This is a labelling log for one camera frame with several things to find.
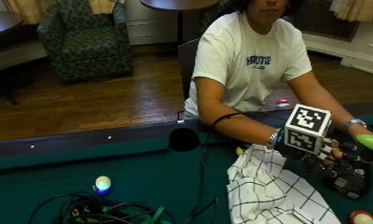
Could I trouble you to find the black device with labels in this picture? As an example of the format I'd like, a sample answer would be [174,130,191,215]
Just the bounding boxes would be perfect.
[320,153,373,201]

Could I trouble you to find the white cube with black markers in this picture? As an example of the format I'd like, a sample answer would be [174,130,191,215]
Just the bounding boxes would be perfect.
[283,104,332,156]

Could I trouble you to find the silver wristwatch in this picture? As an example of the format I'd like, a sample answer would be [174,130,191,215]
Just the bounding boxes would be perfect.
[344,118,367,131]

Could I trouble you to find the red and white ball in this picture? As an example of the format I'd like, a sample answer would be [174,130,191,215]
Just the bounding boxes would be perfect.
[347,210,373,224]

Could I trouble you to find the white black-checked cloth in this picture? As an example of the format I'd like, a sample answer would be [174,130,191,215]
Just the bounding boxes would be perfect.
[226,143,343,224]

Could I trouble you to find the the person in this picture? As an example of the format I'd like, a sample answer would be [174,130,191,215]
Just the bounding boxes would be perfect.
[182,0,373,171]

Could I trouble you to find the white printed t-shirt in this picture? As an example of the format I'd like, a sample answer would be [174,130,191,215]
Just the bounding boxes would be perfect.
[182,11,312,120]

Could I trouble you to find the dark radiator grille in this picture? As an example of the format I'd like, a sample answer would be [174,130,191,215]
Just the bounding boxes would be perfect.
[287,0,360,43]

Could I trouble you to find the glowing white ball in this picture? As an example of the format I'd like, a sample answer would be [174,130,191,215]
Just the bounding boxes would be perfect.
[91,175,113,196]

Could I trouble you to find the round dark wooden table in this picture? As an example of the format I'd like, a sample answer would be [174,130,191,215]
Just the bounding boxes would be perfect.
[138,0,221,45]

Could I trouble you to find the green patterned armchair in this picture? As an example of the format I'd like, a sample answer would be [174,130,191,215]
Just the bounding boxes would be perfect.
[34,0,134,83]

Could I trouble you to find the dark wooden side table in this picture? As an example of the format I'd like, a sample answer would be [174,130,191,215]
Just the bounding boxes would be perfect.
[0,10,26,106]

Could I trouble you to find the silver bracelet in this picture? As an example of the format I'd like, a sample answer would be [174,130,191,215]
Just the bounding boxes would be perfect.
[266,127,282,151]

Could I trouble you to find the black hair tie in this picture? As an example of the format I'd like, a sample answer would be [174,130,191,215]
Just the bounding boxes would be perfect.
[210,112,243,130]

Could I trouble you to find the thin black cable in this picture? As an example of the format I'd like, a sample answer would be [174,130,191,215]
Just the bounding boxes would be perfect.
[181,130,218,224]

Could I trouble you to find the green strap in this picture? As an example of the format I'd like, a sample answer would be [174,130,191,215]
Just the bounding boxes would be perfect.
[139,204,166,224]

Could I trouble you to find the bundle of black cables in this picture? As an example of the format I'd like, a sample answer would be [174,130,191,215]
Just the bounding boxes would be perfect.
[26,191,177,224]

